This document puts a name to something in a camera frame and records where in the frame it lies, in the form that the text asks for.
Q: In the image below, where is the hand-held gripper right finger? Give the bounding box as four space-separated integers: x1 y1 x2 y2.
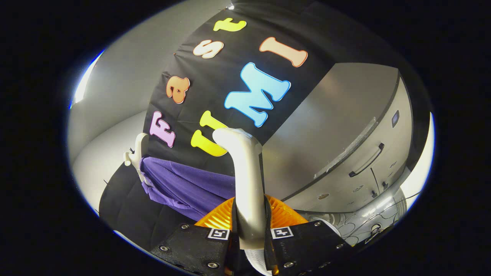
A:
263 194 355 276

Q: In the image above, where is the purple jacket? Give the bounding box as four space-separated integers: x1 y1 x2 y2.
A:
139 156 236 222

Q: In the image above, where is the black drawer handle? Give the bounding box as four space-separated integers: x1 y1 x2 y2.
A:
348 143 385 177

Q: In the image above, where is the white garment steamer head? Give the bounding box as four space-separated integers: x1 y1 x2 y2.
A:
212 128 267 250

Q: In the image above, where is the white clothes hanger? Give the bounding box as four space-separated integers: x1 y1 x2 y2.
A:
124 133 152 186

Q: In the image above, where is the grey cabinet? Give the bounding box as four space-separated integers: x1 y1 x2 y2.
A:
263 62 414 213

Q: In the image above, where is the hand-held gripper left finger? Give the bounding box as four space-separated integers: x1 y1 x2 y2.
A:
150 197 240 276

